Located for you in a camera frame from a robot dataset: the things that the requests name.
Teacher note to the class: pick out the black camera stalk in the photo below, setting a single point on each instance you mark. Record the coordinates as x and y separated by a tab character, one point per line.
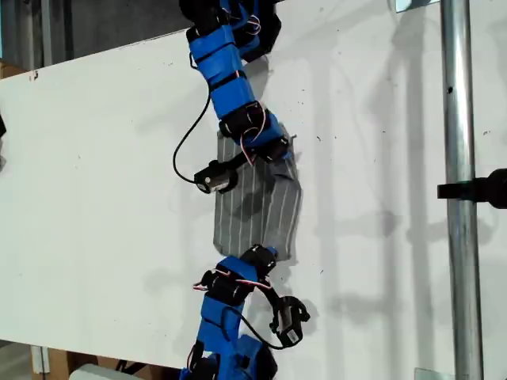
239	158
273	297

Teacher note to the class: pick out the grey white-striped towel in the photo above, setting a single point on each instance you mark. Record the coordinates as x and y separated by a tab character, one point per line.
261	213

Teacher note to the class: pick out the steel post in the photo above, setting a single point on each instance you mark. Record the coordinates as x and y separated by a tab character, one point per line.
459	118

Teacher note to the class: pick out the black object at table edge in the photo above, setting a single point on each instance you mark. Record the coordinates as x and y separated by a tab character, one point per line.
2	126

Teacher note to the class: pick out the white table leg bracket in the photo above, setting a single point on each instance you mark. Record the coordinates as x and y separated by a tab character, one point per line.
39	358

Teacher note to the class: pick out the white plastic object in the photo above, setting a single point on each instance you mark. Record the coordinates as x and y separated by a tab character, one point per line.
95	372

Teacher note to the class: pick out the brown cardboard box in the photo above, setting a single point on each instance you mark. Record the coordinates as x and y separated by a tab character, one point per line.
59	362

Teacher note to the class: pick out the black post clamp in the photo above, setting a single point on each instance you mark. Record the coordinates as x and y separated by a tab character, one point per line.
475	192

